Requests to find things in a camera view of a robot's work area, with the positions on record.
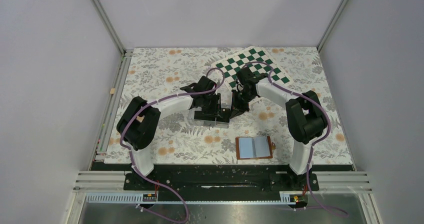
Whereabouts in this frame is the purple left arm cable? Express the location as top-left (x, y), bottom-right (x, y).
top-left (119, 67), bottom-right (226, 224)

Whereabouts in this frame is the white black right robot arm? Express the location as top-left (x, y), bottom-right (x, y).
top-left (230, 67), bottom-right (331, 190)

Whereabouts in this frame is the brown leather card holder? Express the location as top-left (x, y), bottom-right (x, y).
top-left (235, 136), bottom-right (276, 160)

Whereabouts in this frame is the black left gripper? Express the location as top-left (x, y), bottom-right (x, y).
top-left (201, 92), bottom-right (223, 118)

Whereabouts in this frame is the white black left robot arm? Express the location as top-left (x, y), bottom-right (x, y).
top-left (116, 75), bottom-right (222, 190)

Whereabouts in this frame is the floral patterned table cloth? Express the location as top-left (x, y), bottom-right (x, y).
top-left (107, 46), bottom-right (351, 166)

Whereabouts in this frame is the green white checkered mat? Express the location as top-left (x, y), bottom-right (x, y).
top-left (212, 46), bottom-right (293, 90)

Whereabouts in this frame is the white slotted cable duct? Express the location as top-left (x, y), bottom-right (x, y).
top-left (86, 190), bottom-right (301, 205)

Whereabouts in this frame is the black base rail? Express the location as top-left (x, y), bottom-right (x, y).
top-left (124, 162), bottom-right (321, 202)

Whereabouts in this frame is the clear acrylic card box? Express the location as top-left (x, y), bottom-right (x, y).
top-left (187, 107), bottom-right (230, 129)

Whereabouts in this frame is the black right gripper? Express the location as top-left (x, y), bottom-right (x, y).
top-left (228, 89), bottom-right (256, 119)

